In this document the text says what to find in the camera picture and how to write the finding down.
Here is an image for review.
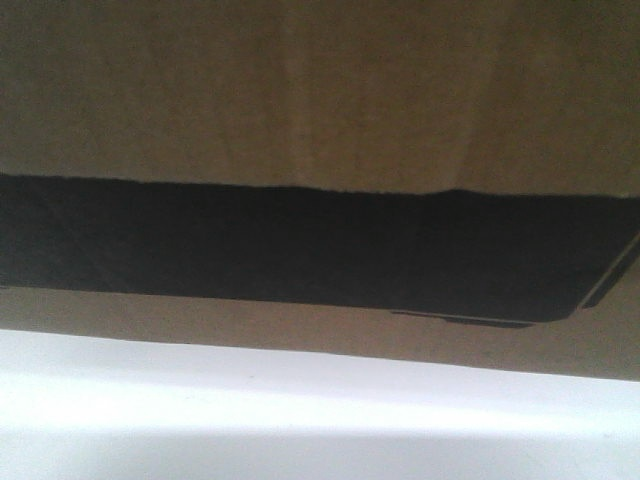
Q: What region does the brown Ecoflow cardboard box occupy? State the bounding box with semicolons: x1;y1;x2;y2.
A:
1;1;639;380

